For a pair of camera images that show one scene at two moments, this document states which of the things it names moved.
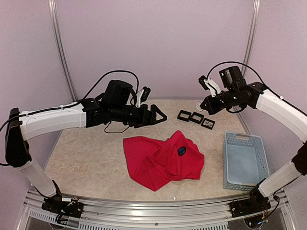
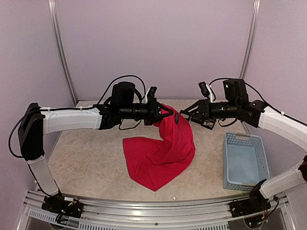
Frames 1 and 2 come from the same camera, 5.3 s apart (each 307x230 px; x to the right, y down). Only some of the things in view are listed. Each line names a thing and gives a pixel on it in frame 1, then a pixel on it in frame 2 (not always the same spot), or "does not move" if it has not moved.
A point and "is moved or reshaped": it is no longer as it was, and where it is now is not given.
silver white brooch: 208,123 does not move
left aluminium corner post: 53,10 does not move
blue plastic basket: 245,164 does not move
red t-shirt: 154,163 is moved or reshaped
